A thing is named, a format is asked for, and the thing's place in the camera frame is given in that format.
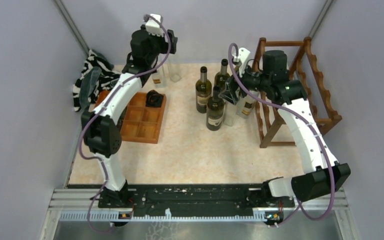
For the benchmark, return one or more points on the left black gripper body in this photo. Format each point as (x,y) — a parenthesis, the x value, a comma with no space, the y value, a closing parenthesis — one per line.
(163,46)

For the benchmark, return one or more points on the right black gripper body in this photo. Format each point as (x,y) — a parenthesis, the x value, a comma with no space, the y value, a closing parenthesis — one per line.
(251,81)

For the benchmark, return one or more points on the dark green wine bottle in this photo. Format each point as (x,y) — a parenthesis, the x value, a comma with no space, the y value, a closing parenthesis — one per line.
(222,76)

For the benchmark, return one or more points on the slim clear glass bottle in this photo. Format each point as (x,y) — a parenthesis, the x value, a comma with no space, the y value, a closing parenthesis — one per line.
(230,113)

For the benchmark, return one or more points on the green wine bottle silver neck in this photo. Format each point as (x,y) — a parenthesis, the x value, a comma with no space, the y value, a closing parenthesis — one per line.
(203,91)

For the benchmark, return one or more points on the dark wine bottle black cap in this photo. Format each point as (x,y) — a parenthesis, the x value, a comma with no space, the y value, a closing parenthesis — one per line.
(215,110)

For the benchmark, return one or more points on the clear square spirit bottle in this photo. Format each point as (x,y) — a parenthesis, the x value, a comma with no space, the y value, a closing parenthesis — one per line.
(159,78)

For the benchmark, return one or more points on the brown wooden wine rack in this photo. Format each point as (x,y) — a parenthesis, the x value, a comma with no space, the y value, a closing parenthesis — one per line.
(286,97)

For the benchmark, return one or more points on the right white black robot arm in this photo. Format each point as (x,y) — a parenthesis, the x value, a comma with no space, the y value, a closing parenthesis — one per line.
(323,174)

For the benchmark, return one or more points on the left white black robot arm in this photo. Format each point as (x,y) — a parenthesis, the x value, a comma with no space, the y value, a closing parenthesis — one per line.
(99,127)

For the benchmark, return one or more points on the black rolled sock top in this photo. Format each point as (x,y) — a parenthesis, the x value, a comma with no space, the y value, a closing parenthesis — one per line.
(154,99)

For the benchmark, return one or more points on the zebra striped cloth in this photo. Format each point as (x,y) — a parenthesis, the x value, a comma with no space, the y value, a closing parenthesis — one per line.
(107,79)

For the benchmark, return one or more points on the grey blue cloth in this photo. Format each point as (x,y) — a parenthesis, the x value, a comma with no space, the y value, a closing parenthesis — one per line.
(87,87)

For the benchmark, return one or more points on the orange wooden compartment tray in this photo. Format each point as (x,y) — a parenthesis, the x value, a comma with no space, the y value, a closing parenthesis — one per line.
(141,124)

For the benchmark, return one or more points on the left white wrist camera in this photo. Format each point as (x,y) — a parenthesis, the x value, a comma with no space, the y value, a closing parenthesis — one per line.
(152,24)

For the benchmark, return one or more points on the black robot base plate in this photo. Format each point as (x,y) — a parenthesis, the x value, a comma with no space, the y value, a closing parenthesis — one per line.
(192,200)

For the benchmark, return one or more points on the grey cable comb strip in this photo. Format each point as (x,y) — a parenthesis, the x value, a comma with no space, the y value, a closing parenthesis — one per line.
(114,215)

